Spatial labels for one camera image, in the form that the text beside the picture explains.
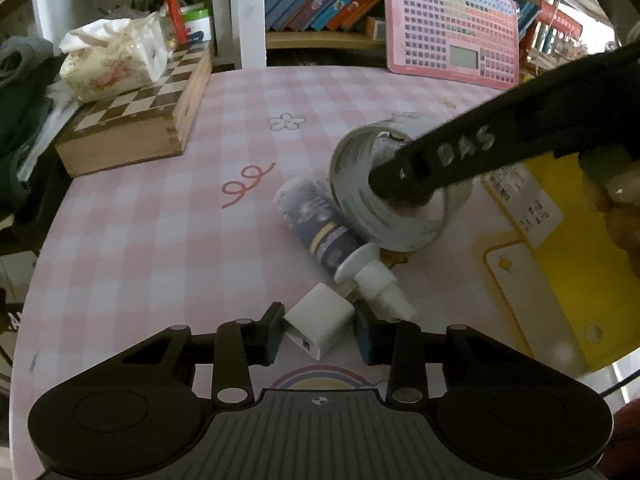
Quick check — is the red box on shelf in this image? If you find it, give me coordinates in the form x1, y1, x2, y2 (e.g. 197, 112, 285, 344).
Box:
537, 0, 582, 40

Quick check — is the pile of clothes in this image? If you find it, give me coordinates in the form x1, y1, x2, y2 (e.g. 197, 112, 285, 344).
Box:
1, 36, 77, 256

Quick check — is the pink learning tablet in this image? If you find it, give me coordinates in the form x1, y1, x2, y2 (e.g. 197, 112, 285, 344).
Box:
384, 0, 520, 90

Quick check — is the white yellow-bordered mat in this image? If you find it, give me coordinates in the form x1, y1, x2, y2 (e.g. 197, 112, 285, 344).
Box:
380, 242, 589, 376

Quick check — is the green white jar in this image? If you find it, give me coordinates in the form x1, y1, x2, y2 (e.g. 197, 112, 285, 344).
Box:
180, 3, 212, 44

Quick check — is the person right hand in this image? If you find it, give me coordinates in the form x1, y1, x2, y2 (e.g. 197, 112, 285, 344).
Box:
578, 151, 639, 276

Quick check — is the red white-capped stick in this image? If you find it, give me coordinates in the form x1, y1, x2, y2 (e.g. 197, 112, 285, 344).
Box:
164, 0, 189, 46

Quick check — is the white bookshelf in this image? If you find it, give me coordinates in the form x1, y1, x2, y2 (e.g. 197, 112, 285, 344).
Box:
29, 0, 616, 72

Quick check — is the pink checkered tablecloth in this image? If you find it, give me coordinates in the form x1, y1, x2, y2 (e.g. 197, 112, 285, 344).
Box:
8, 64, 616, 480

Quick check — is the dark spray bottle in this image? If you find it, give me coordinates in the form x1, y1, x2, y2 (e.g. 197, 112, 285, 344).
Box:
274, 177, 416, 321

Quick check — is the floral tissue pack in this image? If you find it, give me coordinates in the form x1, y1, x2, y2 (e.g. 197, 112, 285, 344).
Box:
60, 13, 169, 103

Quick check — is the wooden chess box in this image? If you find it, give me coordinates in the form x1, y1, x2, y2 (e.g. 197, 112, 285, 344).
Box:
54, 42, 213, 178

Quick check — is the small white charger cube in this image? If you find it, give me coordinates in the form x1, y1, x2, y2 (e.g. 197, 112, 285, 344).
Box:
284, 284, 355, 361

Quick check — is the grey tape roll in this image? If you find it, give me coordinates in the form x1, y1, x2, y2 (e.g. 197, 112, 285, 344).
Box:
329, 113, 473, 252

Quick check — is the yellow cardboard box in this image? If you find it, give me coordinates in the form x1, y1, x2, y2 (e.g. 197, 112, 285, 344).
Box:
482, 155, 639, 372

